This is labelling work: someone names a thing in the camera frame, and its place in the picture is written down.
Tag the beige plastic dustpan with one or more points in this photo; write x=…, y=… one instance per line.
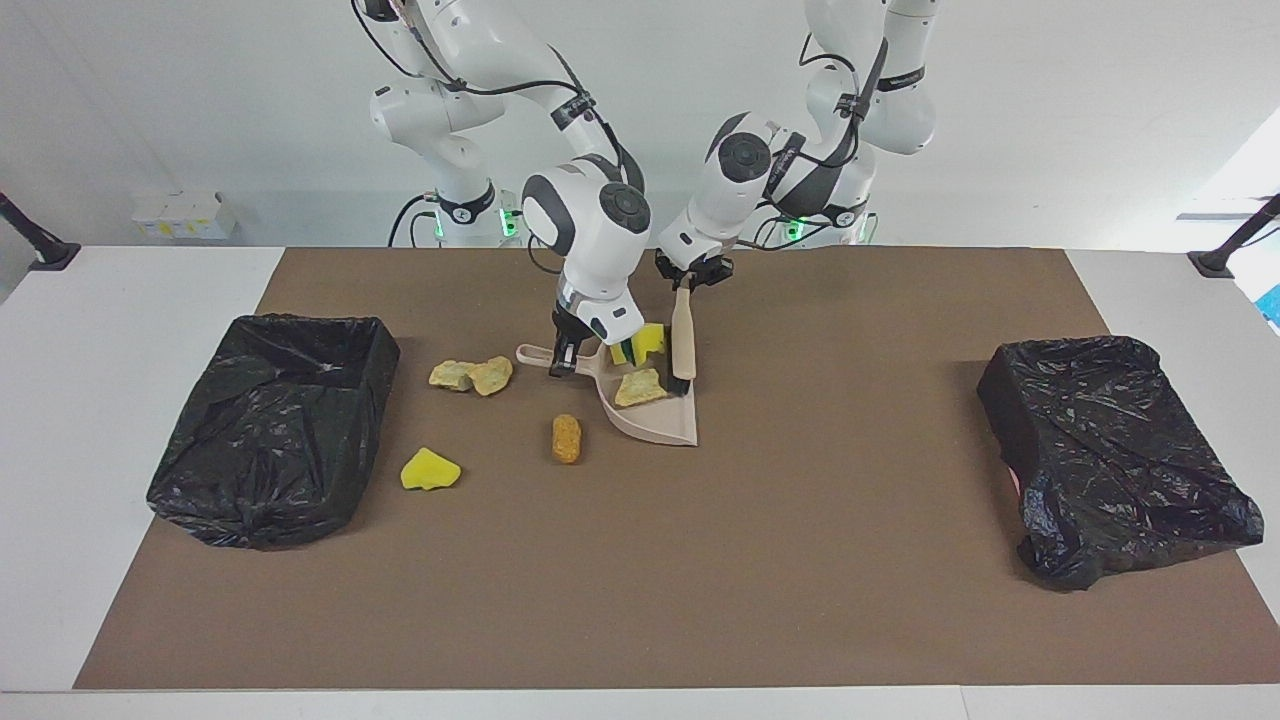
x=655, y=425

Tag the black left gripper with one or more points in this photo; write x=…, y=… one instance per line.
x=695, y=272

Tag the open bin with black bag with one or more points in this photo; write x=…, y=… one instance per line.
x=270, y=440

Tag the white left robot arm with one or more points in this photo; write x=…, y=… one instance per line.
x=740, y=180

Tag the yellow wedge sponge piece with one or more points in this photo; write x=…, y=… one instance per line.
x=622, y=354

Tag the beige hand brush black bristles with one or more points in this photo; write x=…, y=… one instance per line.
x=683, y=335

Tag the black camera stand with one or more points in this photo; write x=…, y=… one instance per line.
x=1215, y=262
x=50, y=255

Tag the yellow rounded sponge piece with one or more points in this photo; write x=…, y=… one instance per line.
x=430, y=470

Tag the yellow notched sponge piece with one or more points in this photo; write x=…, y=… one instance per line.
x=650, y=342

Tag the brown table mat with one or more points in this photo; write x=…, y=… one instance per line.
x=850, y=600

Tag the bag-covered bin with pink rim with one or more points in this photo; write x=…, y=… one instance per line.
x=1110, y=460

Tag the large beige sponge chunk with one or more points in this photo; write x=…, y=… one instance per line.
x=640, y=388

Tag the orange-brown oval sponge piece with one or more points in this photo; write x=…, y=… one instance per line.
x=566, y=440

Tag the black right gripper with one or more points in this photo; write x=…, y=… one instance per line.
x=568, y=330

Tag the blue plastic object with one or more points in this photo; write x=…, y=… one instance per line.
x=1273, y=305

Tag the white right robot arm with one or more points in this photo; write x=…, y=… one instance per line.
x=590, y=230

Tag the white boxes with yellow labels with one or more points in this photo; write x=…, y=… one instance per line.
x=183, y=215

